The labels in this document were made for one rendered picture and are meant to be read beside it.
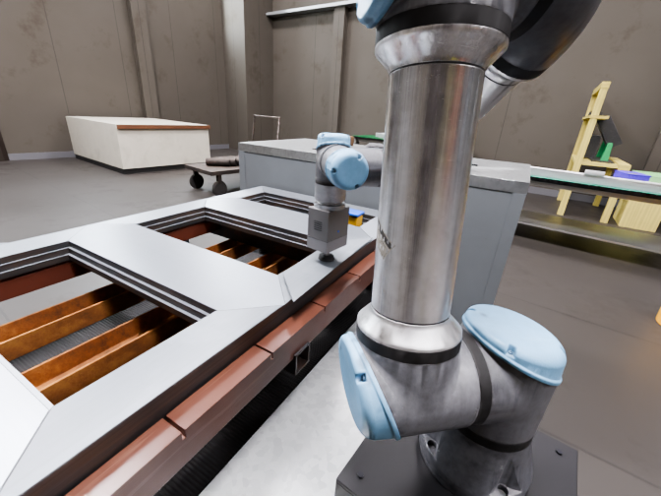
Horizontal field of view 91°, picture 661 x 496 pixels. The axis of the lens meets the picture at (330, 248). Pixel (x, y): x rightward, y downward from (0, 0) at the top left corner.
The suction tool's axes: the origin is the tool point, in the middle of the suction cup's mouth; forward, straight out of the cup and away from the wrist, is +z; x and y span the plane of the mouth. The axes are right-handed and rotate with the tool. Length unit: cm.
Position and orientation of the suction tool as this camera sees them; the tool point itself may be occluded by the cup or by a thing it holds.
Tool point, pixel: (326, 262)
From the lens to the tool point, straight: 84.4
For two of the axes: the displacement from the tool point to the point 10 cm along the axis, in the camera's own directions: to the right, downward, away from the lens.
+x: 7.9, 2.8, -5.4
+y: -6.1, 2.7, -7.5
